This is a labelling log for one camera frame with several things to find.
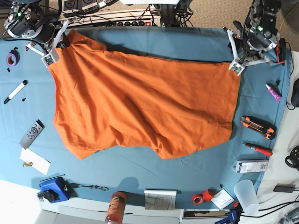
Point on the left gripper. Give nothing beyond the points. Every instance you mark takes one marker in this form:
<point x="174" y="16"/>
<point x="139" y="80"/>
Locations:
<point x="248" y="45"/>

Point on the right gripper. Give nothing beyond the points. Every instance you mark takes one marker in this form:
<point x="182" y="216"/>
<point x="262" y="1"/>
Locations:
<point x="48" y="35"/>

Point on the orange t-shirt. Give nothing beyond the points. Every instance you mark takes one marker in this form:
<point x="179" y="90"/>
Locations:
<point x="107" y="98"/>

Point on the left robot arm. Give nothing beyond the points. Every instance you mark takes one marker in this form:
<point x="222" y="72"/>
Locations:
<point x="264" y="13"/>

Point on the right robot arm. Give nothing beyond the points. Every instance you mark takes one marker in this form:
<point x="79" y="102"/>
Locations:
<point x="27" y="21"/>

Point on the orange black table clamp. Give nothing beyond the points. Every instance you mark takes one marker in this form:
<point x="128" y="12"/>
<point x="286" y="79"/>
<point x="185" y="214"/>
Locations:
<point x="280" y="50"/>

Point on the purple glue tube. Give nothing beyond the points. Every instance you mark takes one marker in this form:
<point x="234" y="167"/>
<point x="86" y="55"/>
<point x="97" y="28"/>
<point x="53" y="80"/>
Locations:
<point x="274" y="93"/>

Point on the purple tape roll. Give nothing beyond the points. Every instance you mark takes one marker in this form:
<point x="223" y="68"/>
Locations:
<point x="12" y="58"/>

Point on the black white marker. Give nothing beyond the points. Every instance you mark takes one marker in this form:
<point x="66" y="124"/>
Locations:
<point x="15" y="91"/>

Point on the orange black utility knife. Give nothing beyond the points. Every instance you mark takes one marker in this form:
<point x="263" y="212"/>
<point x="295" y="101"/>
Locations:
<point x="264" y="128"/>

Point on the grey remote control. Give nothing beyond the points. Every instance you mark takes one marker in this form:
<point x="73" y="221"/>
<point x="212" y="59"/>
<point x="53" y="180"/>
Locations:
<point x="32" y="134"/>

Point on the black power strip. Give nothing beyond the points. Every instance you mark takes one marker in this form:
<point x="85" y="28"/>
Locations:
<point x="137" y="23"/>

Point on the red screwdriver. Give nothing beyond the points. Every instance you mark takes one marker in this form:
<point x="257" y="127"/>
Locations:
<point x="259" y="149"/>

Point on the packaged bit set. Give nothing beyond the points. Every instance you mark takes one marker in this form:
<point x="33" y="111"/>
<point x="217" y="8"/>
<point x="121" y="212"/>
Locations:
<point x="250" y="166"/>

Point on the white paper card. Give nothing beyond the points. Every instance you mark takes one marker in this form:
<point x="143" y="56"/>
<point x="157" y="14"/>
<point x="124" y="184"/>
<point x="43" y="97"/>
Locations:
<point x="39" y="163"/>

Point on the blue table cloth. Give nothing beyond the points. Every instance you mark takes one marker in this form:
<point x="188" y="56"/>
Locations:
<point x="129" y="169"/>

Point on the gold AA battery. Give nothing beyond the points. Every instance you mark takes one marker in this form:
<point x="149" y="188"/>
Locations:
<point x="27" y="164"/>

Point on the black zip tie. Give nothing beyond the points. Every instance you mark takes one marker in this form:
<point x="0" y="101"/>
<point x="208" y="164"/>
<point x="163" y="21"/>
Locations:
<point x="52" y="178"/>

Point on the translucent plastic cup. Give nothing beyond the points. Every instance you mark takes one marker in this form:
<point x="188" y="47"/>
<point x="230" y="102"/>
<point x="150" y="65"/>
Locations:
<point x="246" y="195"/>

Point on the red plastic block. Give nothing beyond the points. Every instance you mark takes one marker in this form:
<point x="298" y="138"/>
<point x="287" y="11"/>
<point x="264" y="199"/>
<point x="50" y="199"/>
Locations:
<point x="207" y="195"/>

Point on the white paper leaflet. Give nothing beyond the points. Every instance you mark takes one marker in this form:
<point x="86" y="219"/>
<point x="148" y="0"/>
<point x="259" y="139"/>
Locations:
<point x="222" y="199"/>

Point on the blue box with knob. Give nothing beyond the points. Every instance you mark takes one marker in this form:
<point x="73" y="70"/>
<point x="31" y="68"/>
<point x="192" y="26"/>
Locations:
<point x="55" y="190"/>

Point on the red tape roll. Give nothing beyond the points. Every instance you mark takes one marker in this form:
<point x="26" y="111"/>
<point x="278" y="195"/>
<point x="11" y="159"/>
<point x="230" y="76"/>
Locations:
<point x="197" y="199"/>

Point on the blue bar clamp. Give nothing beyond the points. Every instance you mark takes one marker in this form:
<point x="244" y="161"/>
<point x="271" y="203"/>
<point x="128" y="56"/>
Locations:
<point x="233" y="217"/>

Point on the grey notebook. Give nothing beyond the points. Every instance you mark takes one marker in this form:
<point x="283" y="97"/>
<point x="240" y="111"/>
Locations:
<point x="156" y="199"/>

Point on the orange drink bottle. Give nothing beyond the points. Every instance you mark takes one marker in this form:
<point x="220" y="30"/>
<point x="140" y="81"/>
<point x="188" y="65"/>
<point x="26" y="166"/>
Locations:
<point x="116" y="208"/>

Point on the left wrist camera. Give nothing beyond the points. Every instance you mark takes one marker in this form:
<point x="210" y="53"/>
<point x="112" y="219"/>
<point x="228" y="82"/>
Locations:
<point x="236" y="67"/>

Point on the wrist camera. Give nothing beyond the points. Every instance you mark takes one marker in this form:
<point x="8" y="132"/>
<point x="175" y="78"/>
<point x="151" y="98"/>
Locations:
<point x="236" y="67"/>
<point x="49" y="59"/>

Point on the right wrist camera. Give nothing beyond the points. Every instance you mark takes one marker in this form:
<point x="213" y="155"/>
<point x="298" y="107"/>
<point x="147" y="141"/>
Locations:
<point x="49" y="59"/>

